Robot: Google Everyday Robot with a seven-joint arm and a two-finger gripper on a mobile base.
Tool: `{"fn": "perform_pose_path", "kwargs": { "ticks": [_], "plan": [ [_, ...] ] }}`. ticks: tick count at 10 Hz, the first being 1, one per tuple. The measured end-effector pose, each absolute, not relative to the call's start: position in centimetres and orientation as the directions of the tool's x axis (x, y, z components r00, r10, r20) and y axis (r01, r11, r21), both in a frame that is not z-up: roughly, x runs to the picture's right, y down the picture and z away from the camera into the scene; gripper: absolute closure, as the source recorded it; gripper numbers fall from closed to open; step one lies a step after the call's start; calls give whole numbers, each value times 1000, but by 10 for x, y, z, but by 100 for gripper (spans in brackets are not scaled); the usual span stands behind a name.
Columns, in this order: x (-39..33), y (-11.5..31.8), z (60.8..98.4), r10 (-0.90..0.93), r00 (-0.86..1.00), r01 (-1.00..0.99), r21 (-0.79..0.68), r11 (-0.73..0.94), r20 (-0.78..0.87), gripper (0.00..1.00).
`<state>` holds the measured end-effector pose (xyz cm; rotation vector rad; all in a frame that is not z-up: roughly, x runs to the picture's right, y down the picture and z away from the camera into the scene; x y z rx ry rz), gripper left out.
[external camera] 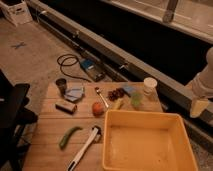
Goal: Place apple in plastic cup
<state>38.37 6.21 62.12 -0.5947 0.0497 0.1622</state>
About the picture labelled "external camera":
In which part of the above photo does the brown rectangular block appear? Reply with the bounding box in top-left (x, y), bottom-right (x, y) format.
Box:
top-left (55, 102), bottom-right (77, 114)

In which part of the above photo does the blue power box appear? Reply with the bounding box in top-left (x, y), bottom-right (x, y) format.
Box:
top-left (80, 59), bottom-right (105, 82)

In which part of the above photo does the black chair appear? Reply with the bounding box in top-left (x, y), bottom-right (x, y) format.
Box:
top-left (0, 69), bottom-right (38, 171)

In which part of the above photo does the yellow banana piece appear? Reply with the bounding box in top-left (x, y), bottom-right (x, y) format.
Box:
top-left (113, 99), bottom-right (123, 110)

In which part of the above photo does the red apple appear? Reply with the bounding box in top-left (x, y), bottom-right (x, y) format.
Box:
top-left (92, 102), bottom-right (104, 116)

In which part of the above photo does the blue folded cloth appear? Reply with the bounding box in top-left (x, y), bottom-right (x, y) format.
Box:
top-left (64, 87), bottom-right (84, 102)

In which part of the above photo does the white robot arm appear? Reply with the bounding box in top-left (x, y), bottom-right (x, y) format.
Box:
top-left (190, 47), bottom-right (213, 118)

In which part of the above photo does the white cardboard box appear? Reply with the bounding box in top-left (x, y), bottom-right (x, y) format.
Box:
top-left (0, 0), bottom-right (32, 26)

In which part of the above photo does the black cable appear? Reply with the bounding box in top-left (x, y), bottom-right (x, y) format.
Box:
top-left (56, 54), bottom-right (92, 83)

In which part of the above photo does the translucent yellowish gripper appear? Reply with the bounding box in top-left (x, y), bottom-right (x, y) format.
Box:
top-left (190, 98), bottom-right (209, 118)

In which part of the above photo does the green plastic cup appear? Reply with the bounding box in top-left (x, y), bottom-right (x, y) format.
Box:
top-left (131, 92), bottom-right (142, 109)

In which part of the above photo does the blue sponge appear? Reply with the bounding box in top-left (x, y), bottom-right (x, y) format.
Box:
top-left (123, 85), bottom-right (136, 96)

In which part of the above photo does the green cucumber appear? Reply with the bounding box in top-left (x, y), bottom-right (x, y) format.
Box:
top-left (59, 126), bottom-right (83, 150)

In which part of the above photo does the yellow plastic bin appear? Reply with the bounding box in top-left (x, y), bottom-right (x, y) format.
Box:
top-left (102, 110), bottom-right (199, 171)

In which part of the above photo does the dark metal cup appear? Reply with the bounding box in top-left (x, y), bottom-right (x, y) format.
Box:
top-left (55, 78), bottom-right (67, 95)

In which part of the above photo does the metal spoon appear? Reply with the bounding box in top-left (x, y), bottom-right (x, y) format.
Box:
top-left (95, 87), bottom-right (109, 108)

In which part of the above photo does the dark grapes bunch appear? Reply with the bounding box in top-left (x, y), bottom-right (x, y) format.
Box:
top-left (108, 88), bottom-right (125, 101)

